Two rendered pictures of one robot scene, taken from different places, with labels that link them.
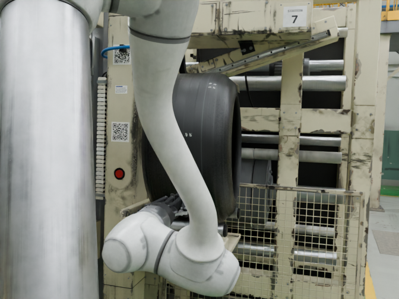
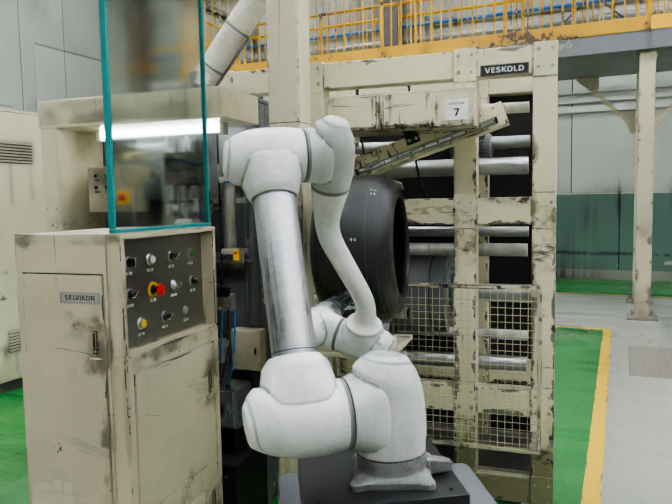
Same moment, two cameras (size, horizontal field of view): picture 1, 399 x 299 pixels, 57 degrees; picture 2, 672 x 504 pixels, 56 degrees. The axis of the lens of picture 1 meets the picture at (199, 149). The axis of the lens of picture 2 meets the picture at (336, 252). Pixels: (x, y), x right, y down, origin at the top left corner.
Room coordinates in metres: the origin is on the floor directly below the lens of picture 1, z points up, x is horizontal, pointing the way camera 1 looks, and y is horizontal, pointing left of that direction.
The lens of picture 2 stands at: (-1.04, -0.05, 1.35)
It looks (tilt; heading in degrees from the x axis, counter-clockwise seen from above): 5 degrees down; 4
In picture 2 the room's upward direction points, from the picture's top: 1 degrees counter-clockwise
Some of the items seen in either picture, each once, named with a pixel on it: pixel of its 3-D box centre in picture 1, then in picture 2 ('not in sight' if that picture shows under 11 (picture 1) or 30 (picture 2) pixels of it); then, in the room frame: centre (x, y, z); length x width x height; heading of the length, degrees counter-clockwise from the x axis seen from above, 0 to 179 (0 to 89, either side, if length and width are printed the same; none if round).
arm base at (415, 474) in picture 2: not in sight; (400, 461); (0.35, -0.09, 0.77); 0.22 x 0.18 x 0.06; 89
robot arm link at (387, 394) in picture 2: not in sight; (384, 401); (0.35, -0.06, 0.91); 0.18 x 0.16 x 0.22; 110
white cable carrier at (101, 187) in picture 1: (104, 138); not in sight; (1.46, 0.38, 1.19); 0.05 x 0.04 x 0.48; 165
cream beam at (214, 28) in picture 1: (241, 25); (404, 114); (1.67, -0.17, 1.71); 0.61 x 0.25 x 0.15; 75
